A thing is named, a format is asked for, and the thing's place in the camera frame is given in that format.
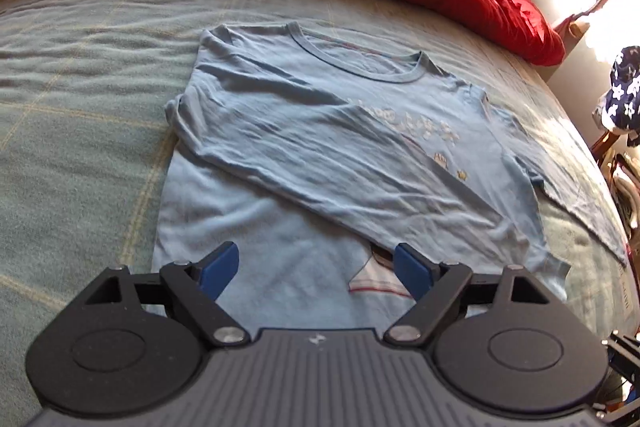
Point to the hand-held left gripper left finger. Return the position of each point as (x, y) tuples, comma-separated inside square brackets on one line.
[(220, 267)]

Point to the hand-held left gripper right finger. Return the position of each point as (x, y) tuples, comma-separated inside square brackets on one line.
[(412, 269)]

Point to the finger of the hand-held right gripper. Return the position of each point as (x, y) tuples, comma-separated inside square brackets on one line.
[(627, 357)]

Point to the light blue printed t-shirt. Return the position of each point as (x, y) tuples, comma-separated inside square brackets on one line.
[(325, 132)]

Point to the navy star print cloth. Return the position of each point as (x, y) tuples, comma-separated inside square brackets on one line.
[(622, 97)]

